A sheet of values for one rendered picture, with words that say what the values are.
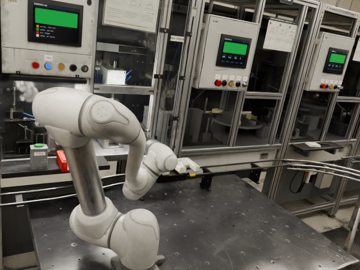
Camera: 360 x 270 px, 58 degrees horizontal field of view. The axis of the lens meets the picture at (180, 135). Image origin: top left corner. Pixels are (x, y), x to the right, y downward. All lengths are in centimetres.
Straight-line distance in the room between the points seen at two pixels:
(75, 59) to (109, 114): 93
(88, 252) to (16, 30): 107
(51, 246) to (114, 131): 85
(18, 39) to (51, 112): 79
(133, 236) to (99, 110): 61
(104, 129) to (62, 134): 17
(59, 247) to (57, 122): 77
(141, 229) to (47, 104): 61
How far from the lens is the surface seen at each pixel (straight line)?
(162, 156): 143
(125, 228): 136
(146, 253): 139
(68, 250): 162
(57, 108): 101
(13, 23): 175
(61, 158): 180
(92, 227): 139
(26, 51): 176
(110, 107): 90
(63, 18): 175
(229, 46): 218
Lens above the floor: 168
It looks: 18 degrees down
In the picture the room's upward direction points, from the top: 9 degrees clockwise
